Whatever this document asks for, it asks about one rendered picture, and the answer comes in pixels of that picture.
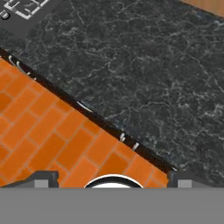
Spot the silver cupboard handle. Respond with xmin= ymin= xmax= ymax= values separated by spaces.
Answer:
xmin=119 ymin=132 xmax=141 ymax=151
xmin=75 ymin=100 xmax=95 ymax=114
xmin=8 ymin=54 xmax=38 ymax=81

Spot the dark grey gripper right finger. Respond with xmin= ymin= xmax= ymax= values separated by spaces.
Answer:
xmin=166 ymin=170 xmax=224 ymax=189

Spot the round white and black object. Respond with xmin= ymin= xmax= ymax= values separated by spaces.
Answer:
xmin=83 ymin=173 xmax=144 ymax=189

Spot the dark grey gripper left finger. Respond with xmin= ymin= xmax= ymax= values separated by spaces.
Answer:
xmin=0 ymin=171 xmax=60 ymax=189

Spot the black hob with white markings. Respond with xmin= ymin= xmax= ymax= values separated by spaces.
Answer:
xmin=0 ymin=0 xmax=64 ymax=38

